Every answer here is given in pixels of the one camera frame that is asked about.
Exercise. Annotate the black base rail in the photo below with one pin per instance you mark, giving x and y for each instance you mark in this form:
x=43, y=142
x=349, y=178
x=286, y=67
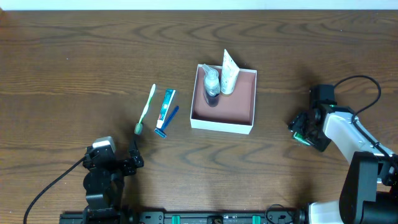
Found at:
x=274, y=214

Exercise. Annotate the white lotion tube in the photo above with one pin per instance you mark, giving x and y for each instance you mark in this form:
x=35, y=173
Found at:
x=229, y=74

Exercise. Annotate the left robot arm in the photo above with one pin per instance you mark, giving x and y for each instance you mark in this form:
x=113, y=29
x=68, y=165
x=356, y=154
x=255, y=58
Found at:
x=104, y=182

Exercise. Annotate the blue disposable razor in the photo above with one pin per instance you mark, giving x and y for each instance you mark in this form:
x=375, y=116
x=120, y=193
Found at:
x=161, y=131

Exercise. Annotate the green soap packet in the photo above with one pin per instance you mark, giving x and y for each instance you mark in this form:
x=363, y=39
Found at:
x=299, y=138

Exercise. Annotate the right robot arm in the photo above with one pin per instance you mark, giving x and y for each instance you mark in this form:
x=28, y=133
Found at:
x=369, y=193

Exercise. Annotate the green white toothbrush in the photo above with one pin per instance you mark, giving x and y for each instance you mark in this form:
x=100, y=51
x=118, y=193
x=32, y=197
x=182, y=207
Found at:
x=139, y=125

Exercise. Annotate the teal white toothpaste tube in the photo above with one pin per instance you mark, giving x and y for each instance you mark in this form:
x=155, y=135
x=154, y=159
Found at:
x=168, y=97

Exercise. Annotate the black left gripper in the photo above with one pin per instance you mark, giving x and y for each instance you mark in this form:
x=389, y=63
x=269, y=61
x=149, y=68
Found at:
x=121, y=163

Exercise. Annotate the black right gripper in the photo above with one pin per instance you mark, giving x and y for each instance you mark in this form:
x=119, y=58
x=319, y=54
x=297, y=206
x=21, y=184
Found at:
x=302, y=128

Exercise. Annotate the white box with pink interior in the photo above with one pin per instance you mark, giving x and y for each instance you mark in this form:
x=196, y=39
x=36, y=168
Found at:
x=233, y=113

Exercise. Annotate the clear pump bottle dark liquid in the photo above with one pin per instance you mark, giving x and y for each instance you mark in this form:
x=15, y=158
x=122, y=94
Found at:
x=211, y=85

